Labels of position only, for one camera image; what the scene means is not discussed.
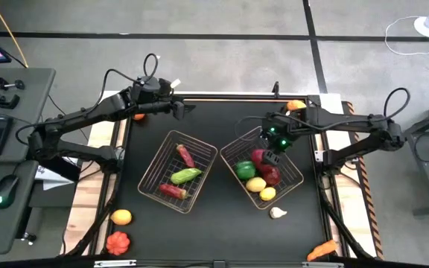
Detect gold wire basket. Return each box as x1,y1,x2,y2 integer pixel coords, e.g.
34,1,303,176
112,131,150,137
219,125,305,211
137,129,219,214

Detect striped hazard tape strip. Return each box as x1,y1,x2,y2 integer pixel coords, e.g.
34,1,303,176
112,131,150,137
343,100,386,261

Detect black box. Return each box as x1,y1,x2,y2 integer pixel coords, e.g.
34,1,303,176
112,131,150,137
28,148,83,184

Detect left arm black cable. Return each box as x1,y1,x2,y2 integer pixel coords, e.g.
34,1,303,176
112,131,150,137
87,52,160,116

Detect red orange pumpkin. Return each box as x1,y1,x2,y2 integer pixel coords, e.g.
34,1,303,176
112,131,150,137
105,230,131,257

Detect long green vegetable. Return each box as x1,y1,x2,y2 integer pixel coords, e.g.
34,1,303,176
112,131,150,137
169,167,203,186

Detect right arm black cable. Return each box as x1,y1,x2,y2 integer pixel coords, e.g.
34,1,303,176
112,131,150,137
383,86,412,121

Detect orange carrot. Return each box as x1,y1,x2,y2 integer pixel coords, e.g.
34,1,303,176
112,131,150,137
306,239,339,263

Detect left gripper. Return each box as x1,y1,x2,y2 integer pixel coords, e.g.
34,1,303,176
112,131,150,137
131,87,197,121

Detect orange yellow mango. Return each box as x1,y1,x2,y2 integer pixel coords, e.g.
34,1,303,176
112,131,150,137
286,99,308,112

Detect grey desk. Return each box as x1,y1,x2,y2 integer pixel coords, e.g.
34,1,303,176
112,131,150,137
0,66,57,256

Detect dark red fruit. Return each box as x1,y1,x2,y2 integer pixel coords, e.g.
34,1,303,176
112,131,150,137
261,163,282,188
250,148,267,168

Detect white cable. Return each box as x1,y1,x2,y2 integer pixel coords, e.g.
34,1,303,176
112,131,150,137
384,15,429,57

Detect black computer mouse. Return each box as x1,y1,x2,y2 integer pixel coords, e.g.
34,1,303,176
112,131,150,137
0,173,21,210

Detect black aluminium table frame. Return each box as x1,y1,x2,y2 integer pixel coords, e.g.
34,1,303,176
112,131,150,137
87,91,378,261

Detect yellow lemon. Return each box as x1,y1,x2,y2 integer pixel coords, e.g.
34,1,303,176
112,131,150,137
258,186,277,202
244,176,267,194

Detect silver metal bracket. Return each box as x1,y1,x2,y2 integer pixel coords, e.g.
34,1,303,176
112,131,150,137
301,261,346,268
93,259,138,268

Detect white papers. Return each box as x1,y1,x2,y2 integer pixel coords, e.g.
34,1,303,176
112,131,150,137
34,163,77,191

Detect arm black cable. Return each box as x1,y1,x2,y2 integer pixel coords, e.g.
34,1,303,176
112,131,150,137
87,52,160,116
383,86,412,121

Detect yellow cable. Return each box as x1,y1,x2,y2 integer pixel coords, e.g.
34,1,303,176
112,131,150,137
0,0,30,69

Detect white garlic bulb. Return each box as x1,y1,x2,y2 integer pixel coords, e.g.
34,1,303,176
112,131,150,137
268,206,288,220

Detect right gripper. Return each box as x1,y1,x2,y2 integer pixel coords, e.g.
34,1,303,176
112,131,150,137
261,111,307,167

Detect red chili pepper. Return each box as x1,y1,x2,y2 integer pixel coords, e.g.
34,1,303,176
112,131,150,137
158,182,191,201
176,144,197,169

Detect orange yellow citrus fruit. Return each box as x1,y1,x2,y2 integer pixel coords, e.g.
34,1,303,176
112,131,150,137
109,208,133,226

